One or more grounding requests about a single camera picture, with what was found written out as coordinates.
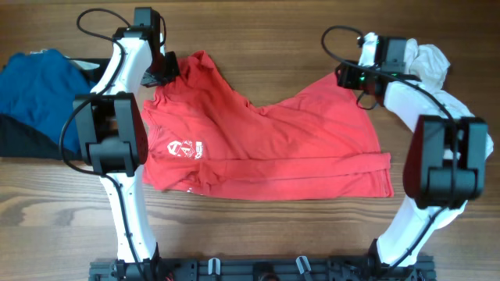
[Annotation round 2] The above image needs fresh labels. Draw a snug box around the red t-shirt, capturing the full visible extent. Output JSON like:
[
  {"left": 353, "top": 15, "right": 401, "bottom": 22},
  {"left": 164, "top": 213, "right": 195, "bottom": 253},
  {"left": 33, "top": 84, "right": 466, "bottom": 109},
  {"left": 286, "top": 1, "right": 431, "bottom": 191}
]
[{"left": 142, "top": 51, "right": 394, "bottom": 201}]

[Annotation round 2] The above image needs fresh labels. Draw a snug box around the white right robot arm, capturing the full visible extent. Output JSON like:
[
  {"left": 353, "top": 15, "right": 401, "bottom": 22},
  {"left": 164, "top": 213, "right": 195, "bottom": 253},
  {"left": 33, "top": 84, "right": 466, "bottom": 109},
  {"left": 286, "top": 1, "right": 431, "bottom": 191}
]
[{"left": 335, "top": 61, "right": 488, "bottom": 276}]

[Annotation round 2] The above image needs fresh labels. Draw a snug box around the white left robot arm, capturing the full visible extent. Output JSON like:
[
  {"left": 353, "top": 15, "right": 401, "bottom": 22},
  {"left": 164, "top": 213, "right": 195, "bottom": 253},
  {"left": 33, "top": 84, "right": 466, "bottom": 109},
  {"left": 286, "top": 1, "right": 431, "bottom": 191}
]
[{"left": 70, "top": 25, "right": 175, "bottom": 280}]

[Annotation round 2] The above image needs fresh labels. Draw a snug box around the white crumpled shirt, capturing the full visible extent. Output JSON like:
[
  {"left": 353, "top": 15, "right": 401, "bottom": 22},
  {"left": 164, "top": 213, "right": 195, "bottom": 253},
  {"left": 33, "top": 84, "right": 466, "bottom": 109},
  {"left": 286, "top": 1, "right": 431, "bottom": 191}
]
[{"left": 385, "top": 38, "right": 473, "bottom": 231}]

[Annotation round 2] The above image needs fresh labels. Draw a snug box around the white folded cloth under blue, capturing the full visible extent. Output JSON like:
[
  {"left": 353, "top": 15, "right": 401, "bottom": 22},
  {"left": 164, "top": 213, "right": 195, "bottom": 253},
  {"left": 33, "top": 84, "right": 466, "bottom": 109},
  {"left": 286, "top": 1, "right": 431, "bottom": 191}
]
[{"left": 30, "top": 48, "right": 101, "bottom": 71}]

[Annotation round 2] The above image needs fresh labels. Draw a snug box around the blue folded shirt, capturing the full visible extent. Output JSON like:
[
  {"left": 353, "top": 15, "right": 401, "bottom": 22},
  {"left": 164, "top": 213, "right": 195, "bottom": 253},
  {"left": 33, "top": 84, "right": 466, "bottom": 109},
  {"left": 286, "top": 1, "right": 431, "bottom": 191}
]
[{"left": 1, "top": 49, "right": 95, "bottom": 143}]

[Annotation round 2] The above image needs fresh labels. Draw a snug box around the black folded shirt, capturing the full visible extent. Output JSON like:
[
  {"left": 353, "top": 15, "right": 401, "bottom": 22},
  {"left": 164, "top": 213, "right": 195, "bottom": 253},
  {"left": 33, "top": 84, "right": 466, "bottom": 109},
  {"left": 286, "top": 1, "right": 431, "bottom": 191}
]
[{"left": 1, "top": 59, "right": 109, "bottom": 160}]

